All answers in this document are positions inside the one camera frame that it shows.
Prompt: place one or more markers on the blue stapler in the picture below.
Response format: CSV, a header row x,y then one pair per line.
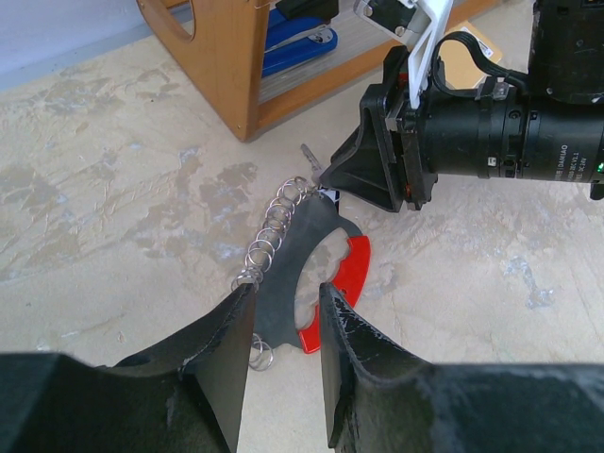
x,y
293,42

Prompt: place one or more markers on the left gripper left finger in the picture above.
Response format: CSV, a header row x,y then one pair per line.
x,y
182,394

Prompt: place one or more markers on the silver key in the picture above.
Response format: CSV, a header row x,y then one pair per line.
x,y
316,167

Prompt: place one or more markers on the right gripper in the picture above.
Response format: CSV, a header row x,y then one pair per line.
x,y
380,162

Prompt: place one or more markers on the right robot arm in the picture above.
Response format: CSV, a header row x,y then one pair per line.
x,y
442,107

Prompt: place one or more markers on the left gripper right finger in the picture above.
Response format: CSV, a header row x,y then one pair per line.
x,y
379,397

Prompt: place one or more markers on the red grey key holder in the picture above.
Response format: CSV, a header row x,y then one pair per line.
x,y
296,220

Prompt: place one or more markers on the wooden shelf rack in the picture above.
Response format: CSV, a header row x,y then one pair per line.
x,y
223,54

